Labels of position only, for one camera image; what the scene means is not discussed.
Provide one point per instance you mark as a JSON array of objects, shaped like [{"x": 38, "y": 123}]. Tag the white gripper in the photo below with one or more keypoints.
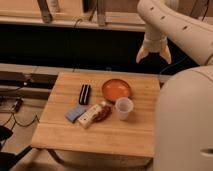
[{"x": 154, "y": 42}]

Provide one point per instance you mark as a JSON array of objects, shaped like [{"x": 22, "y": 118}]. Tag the translucent white cup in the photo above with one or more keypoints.
[{"x": 124, "y": 106}]

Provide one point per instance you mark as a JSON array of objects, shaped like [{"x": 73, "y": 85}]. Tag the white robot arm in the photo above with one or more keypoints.
[{"x": 183, "y": 138}]

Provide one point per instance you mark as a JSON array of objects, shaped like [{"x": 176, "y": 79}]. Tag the orange ceramic bowl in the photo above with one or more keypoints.
[{"x": 115, "y": 88}]

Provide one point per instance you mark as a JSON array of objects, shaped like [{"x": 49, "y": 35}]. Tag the wooden table board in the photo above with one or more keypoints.
[{"x": 132, "y": 137}]

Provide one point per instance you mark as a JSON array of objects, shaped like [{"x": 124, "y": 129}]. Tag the white sauce bottle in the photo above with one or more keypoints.
[{"x": 95, "y": 113}]

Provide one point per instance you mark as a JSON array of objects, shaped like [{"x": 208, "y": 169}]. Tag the blue sponge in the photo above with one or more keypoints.
[{"x": 75, "y": 113}]

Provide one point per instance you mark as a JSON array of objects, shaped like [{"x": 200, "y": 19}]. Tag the black power adapter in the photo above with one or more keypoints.
[{"x": 16, "y": 106}]

